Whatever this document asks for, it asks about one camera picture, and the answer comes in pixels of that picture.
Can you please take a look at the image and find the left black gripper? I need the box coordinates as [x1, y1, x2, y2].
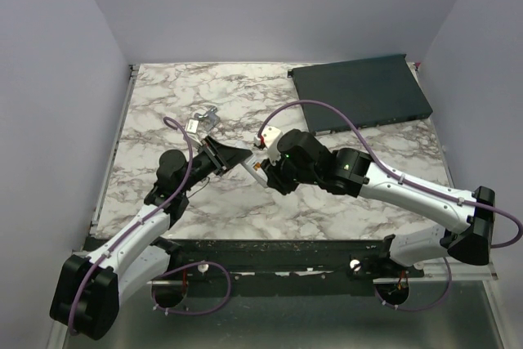
[179, 136, 252, 194]

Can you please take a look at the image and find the white remote control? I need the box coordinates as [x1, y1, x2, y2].
[241, 155, 267, 188]

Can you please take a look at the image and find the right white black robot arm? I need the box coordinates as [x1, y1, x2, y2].
[260, 127, 495, 277]

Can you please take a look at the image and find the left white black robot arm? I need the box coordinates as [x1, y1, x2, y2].
[49, 136, 253, 340]

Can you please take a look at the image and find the dark green flat electronics box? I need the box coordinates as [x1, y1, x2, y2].
[288, 54, 433, 128]

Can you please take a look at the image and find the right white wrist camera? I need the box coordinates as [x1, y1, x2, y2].
[253, 125, 283, 165]

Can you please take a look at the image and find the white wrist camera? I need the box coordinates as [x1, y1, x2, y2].
[185, 119, 203, 147]
[253, 125, 283, 165]

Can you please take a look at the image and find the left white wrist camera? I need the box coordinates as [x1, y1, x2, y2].
[185, 119, 203, 147]

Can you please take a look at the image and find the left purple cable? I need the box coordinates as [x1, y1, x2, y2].
[67, 116, 197, 336]

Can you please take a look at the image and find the purple cable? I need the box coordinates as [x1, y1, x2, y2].
[67, 116, 197, 336]
[261, 100, 523, 312]

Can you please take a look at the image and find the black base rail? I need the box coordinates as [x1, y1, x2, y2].
[152, 238, 424, 298]

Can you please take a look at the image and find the aluminium extrusion rail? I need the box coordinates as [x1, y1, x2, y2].
[423, 257, 498, 281]

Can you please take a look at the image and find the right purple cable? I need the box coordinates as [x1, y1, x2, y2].
[261, 100, 523, 312]

